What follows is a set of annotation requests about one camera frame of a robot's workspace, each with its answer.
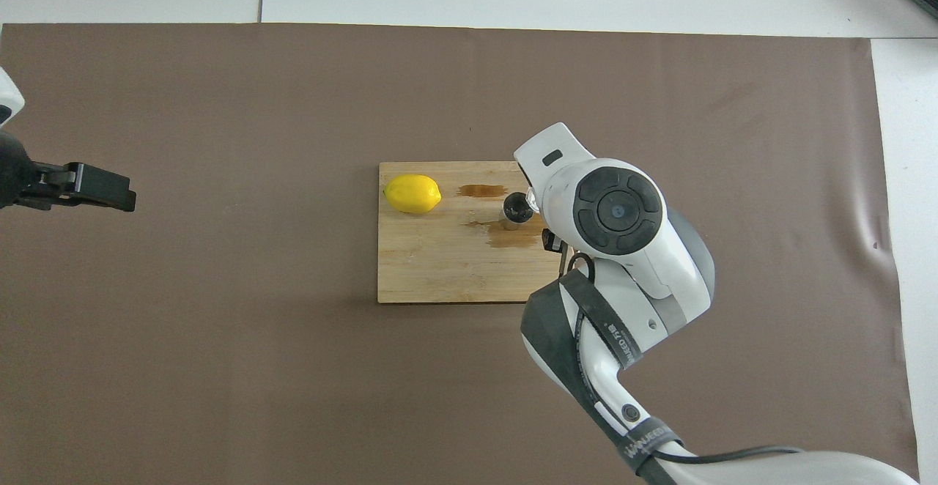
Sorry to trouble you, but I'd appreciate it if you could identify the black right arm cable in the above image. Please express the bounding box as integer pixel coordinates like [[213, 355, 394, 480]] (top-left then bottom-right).
[[567, 251, 804, 466]]

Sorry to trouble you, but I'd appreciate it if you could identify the steel double jigger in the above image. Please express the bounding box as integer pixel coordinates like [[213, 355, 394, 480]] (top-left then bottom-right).
[[501, 190, 536, 232]]

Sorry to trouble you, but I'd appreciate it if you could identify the wooden cutting board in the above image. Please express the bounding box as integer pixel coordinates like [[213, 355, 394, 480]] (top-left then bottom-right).
[[377, 160, 571, 305]]

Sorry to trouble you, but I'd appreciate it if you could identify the brown paper table mat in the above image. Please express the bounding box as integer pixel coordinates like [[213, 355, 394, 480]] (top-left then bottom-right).
[[0, 22, 921, 485]]

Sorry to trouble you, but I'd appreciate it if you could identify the yellow lemon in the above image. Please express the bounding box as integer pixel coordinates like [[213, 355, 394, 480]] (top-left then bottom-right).
[[383, 174, 443, 215]]

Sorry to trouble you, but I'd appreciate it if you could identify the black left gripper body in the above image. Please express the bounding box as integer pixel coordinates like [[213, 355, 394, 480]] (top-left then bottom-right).
[[0, 129, 38, 212]]

